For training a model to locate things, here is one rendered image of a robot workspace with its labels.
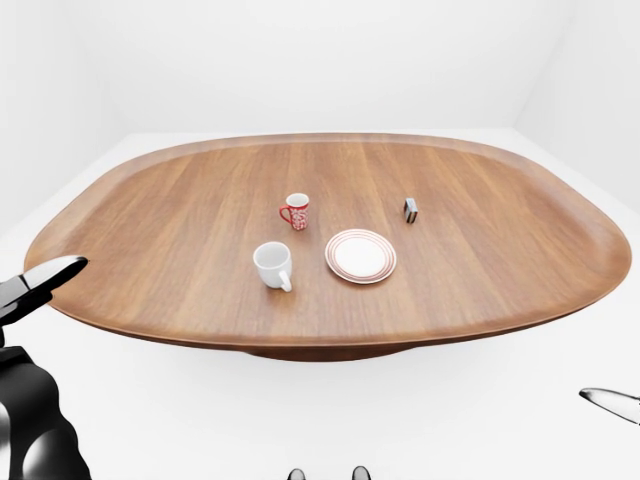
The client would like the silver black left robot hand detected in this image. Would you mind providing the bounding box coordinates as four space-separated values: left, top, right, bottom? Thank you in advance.
0 255 90 327

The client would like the white mug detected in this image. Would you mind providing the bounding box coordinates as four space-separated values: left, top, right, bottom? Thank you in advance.
252 241 294 294

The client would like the red patterned mug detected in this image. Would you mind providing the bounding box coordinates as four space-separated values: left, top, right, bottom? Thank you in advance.
278 192 311 232

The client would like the white plate with red rings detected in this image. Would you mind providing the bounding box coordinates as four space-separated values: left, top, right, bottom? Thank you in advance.
324 228 398 286

